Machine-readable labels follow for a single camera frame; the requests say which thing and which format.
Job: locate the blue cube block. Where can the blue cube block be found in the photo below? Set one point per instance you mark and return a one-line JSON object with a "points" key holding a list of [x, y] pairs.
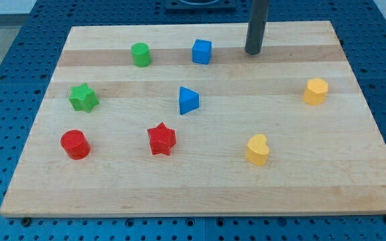
{"points": [[201, 51]]}

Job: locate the red cylinder block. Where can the red cylinder block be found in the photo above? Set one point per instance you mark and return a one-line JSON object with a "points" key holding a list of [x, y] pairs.
{"points": [[75, 144]]}

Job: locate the green cylinder block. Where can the green cylinder block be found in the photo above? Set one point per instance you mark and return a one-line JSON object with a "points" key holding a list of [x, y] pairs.
{"points": [[141, 55]]}

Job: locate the green star block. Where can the green star block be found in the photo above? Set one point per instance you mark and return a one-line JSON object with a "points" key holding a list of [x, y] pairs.
{"points": [[83, 98]]}

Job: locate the yellow hexagon block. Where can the yellow hexagon block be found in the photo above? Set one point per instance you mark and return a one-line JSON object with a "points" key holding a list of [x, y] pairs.
{"points": [[315, 91]]}

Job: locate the red star block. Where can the red star block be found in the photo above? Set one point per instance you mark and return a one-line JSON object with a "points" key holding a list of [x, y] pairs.
{"points": [[161, 139]]}

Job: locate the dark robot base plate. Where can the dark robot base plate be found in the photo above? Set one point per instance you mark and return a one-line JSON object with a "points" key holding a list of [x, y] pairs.
{"points": [[199, 5]]}

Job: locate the wooden board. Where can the wooden board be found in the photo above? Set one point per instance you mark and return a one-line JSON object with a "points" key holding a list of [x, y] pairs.
{"points": [[328, 159]]}

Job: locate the blue triangle block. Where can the blue triangle block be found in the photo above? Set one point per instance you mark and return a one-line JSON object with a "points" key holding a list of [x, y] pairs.
{"points": [[188, 100]]}

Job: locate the yellow heart block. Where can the yellow heart block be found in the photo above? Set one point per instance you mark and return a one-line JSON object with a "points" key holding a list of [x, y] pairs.
{"points": [[257, 150]]}

